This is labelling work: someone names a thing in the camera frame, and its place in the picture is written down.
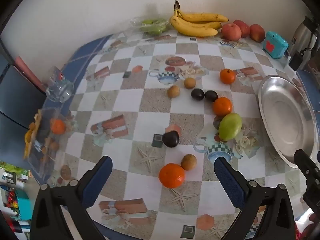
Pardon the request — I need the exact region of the yellow banana bunch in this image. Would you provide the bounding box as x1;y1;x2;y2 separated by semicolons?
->
169;0;229;38

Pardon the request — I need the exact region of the orange mandarin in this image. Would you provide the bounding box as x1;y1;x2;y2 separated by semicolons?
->
51;119;66;134
159;163;186;189
219;68;236;85
213;97;233;117

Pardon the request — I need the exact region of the checkered printed tablecloth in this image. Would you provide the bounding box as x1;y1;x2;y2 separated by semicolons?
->
24;31;320;240

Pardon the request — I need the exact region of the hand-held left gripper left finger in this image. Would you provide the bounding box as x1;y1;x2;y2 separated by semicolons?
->
30;156;113;240

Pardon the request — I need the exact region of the steel thermos jug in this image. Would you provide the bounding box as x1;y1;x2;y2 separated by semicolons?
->
289;16;318;71

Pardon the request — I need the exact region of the clear glass mug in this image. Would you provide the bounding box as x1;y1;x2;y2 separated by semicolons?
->
45;66;75;103

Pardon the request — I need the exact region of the round metal plate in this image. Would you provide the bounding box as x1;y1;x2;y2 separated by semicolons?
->
258;74;318;169

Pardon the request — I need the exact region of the small teal box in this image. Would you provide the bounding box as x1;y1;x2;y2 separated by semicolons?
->
262;31;289;59

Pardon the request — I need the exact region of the black power adapter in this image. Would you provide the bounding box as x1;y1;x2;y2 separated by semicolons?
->
289;51;304;71

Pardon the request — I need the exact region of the teal storage box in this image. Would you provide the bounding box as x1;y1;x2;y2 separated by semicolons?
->
15;190;33;222

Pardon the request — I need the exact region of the dark avocado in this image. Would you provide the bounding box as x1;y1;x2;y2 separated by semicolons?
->
204;90;218;102

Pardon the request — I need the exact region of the clear plastic container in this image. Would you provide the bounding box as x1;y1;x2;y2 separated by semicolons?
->
24;107;75;184

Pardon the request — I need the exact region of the large pale red apple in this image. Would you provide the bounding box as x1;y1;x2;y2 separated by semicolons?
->
221;23;242;41

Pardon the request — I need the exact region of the green mango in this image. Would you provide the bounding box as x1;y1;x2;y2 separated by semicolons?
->
218;113;242;141

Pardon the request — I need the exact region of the clear bag of green fruit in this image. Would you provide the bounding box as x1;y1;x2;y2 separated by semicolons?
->
125;16;170;38

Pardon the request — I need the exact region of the cluster of small brown longans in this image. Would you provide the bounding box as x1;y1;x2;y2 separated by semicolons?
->
40;141;60;163

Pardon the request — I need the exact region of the red flat board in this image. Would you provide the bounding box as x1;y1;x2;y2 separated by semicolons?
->
14;56;44;90

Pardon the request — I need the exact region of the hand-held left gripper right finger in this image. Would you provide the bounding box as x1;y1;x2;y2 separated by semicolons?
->
214;156;297;240

